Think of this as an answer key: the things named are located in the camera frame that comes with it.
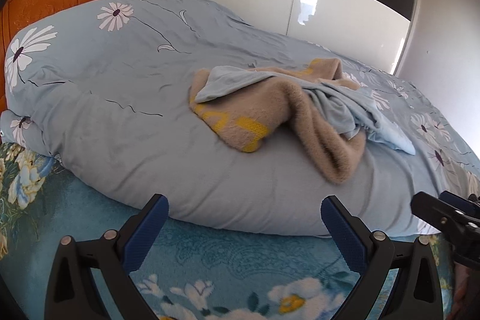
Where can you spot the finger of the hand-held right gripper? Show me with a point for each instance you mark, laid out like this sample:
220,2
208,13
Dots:
463,205
435,211

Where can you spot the grey-blue garment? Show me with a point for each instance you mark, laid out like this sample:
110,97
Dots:
232,80

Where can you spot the tan sweater with yellow print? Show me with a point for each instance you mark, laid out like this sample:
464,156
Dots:
311,125

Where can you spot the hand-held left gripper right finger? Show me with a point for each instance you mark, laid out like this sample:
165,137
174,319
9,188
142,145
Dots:
345,237

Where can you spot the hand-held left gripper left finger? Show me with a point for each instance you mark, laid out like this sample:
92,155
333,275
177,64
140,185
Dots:
144,237

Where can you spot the light blue printed t-shirt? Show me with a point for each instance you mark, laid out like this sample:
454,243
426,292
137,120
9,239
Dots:
390,136

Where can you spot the teal floral fleece blanket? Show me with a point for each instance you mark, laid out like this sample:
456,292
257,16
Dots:
210,260

